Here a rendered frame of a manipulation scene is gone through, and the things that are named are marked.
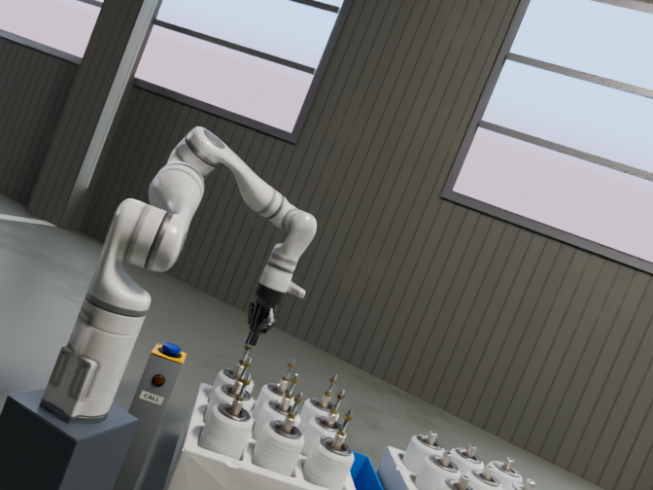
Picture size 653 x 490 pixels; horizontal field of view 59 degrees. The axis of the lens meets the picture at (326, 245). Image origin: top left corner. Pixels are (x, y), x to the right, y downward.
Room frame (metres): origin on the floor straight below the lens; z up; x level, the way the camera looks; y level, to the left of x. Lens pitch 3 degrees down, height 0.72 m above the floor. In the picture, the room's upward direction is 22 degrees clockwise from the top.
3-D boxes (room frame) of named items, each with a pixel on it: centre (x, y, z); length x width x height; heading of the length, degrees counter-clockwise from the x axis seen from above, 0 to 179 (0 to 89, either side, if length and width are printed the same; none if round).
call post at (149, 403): (1.22, 0.23, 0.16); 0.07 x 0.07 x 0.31; 9
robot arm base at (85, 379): (0.86, 0.26, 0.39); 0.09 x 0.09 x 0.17; 71
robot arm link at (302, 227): (1.43, 0.08, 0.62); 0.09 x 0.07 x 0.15; 38
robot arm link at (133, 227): (0.86, 0.26, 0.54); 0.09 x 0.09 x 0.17; 12
